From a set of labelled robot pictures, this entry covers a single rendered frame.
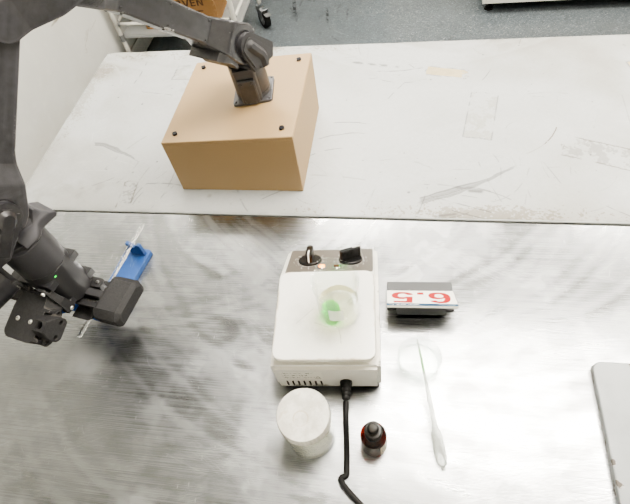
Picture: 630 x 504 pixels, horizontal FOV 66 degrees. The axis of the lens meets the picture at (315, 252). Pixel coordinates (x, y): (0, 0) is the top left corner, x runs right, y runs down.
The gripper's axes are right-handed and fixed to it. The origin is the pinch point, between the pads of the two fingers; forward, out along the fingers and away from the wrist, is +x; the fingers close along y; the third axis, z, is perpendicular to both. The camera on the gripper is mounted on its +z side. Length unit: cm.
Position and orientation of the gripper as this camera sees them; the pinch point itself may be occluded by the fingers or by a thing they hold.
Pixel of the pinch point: (91, 307)
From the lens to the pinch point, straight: 76.2
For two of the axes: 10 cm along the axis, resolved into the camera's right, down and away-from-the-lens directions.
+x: 1.2, 5.7, 8.1
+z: -2.9, 8.1, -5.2
